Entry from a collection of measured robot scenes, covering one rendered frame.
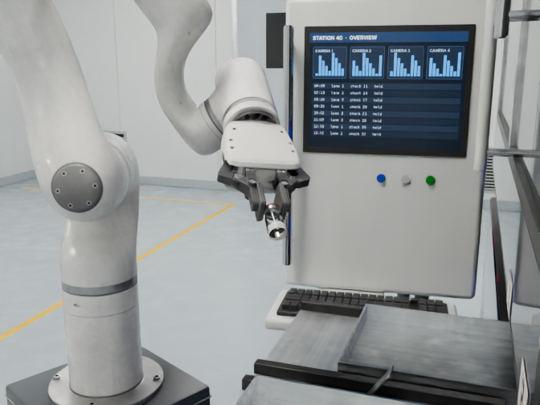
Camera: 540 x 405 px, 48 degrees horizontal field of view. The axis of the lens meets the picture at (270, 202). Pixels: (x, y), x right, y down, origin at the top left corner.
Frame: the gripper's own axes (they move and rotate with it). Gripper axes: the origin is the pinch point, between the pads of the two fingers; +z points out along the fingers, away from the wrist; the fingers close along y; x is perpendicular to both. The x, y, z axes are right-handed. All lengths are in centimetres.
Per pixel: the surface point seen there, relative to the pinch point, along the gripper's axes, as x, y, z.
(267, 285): -232, -73, -199
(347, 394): -29.3, -15.8, 9.0
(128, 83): -299, 19, -567
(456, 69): -9, -57, -63
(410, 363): -35.8, -31.9, -0.8
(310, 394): -32.0, -11.1, 7.0
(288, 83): -21, -20, -70
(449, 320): -38, -45, -12
